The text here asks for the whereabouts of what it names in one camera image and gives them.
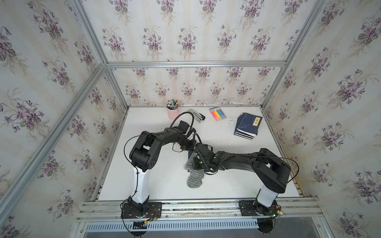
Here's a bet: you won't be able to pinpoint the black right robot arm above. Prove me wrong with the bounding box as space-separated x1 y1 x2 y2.
193 142 291 210

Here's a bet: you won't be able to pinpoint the grey black stapler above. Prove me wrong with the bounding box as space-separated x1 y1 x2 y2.
188 109 205 123

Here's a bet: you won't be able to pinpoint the pens in cup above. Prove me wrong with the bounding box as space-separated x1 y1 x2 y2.
166 100 179 110

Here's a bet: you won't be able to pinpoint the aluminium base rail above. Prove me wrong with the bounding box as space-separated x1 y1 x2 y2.
74 197 322 233

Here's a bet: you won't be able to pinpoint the pink pen cup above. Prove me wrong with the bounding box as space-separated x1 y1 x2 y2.
167 107 180 120

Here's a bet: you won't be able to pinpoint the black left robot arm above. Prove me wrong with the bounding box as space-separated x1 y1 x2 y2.
127 121 196 210

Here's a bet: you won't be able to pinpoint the grey patterned cloth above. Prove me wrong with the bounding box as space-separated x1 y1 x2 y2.
185 154 204 188

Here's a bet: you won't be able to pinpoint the colourful highlighter pack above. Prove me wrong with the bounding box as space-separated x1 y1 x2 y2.
209 107 227 122

